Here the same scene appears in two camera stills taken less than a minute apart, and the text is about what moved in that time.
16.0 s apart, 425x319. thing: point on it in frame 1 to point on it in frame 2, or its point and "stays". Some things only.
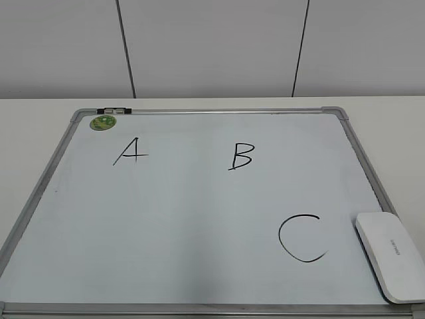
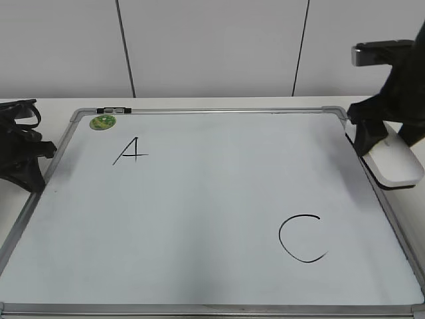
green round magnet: x=102 y=122 stays
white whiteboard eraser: x=397 y=257 to x=395 y=164
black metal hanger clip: x=114 y=110 stays
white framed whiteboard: x=201 y=213 stays
